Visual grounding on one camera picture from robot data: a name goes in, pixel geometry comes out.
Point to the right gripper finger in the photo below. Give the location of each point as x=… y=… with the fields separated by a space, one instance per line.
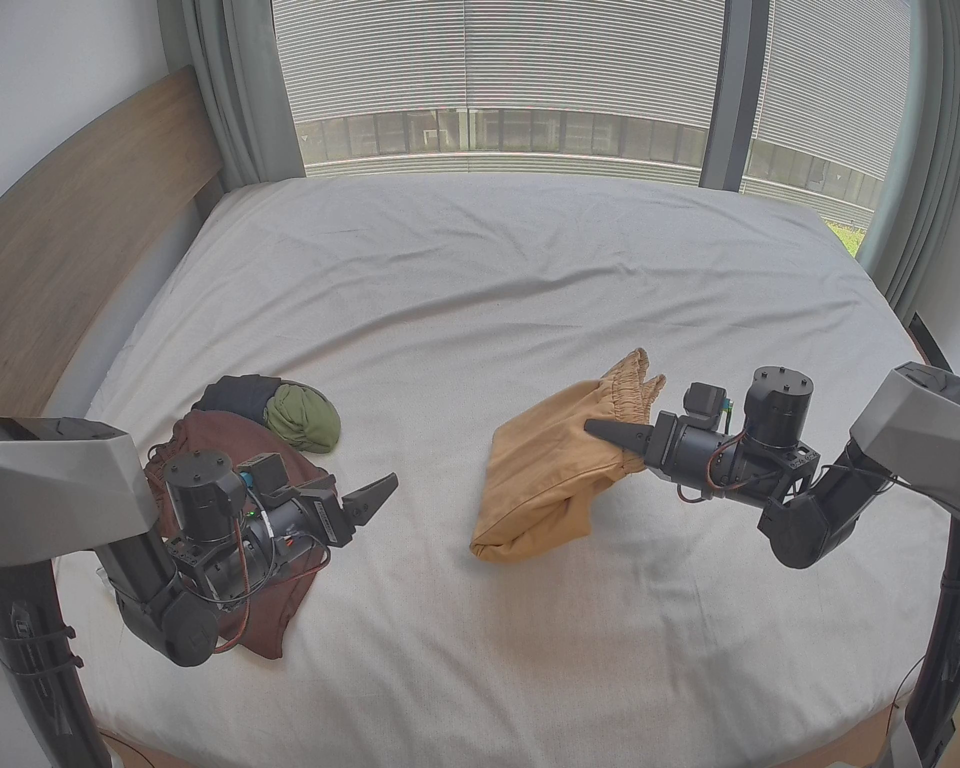
x=626 y=436

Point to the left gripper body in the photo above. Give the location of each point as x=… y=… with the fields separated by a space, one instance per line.
x=322 y=521

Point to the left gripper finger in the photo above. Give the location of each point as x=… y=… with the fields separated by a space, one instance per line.
x=369 y=499

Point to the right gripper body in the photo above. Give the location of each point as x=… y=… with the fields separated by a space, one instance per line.
x=690 y=454

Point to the tan shorts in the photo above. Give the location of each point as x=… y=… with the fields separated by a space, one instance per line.
x=540 y=487

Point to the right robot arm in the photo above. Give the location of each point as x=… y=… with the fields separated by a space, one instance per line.
x=810 y=525

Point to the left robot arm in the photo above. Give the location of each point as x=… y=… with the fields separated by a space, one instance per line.
x=67 y=495

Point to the bed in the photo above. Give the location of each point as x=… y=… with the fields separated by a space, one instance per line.
x=525 y=285

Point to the green garment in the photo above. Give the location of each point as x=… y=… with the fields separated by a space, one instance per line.
x=304 y=420

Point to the brown shorts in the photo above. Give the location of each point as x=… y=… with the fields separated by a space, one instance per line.
x=217 y=431

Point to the black garment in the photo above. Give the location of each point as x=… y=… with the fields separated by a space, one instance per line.
x=232 y=397

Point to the grey-green curtain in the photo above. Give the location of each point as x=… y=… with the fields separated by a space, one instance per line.
x=225 y=90
x=930 y=187

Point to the window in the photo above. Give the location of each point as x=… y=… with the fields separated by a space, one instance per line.
x=525 y=75

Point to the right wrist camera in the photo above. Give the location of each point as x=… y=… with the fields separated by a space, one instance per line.
x=706 y=409

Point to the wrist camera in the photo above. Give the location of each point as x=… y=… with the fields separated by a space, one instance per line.
x=706 y=409
x=264 y=474

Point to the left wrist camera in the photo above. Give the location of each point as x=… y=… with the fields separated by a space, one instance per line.
x=264 y=474

